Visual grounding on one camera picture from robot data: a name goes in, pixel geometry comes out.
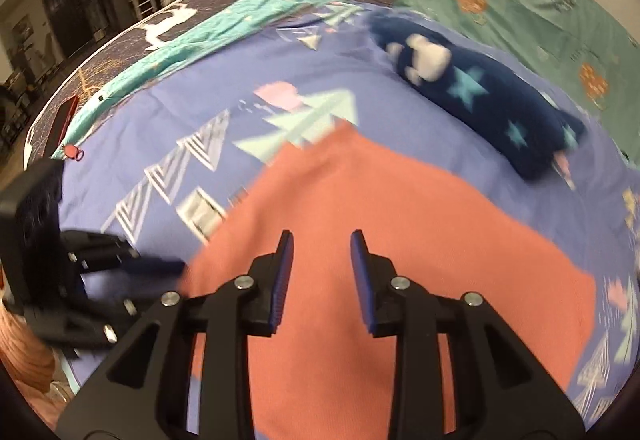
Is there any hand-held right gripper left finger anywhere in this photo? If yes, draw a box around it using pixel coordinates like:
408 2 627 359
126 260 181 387
55 230 294 440

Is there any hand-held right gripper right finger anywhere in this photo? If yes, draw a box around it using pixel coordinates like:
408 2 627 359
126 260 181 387
350 229 586 440

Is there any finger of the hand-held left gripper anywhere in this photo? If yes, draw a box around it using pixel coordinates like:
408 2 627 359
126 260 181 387
60 229 186 278
27 291 147 357

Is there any pink knit sweater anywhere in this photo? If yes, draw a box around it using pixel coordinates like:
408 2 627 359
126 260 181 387
182 122 598 440

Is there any black red flat case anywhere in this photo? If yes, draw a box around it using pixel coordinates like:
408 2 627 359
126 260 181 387
49 95 81 158

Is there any purple printed bed sheet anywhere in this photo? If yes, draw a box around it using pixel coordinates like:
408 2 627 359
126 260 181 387
55 0 640 426

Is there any dark cabinet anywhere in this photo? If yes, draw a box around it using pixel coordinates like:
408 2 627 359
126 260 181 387
40 0 110 62

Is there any navy star print blanket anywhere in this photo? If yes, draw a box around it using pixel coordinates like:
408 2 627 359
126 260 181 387
367 12 588 181

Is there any teal quilt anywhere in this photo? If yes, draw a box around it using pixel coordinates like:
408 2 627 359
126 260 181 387
75 0 331 141

